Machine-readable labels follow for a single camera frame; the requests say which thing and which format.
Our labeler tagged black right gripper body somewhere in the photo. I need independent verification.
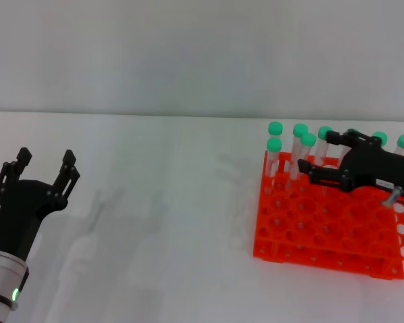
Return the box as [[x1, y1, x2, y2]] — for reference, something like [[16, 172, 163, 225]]
[[339, 143, 404, 200]]

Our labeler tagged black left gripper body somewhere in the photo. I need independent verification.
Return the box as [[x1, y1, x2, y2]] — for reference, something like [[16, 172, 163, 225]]
[[0, 180, 69, 262]]

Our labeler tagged clear graduated green-capped test tube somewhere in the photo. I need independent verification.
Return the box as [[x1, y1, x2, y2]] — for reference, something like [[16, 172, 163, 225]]
[[285, 132, 317, 193]]

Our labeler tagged orange plastic test tube rack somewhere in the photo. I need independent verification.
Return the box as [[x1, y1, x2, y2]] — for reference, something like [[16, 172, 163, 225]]
[[252, 150, 404, 281]]

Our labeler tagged right arm cable with plug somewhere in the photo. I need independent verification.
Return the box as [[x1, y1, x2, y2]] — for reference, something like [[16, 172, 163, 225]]
[[381, 186, 404, 212]]

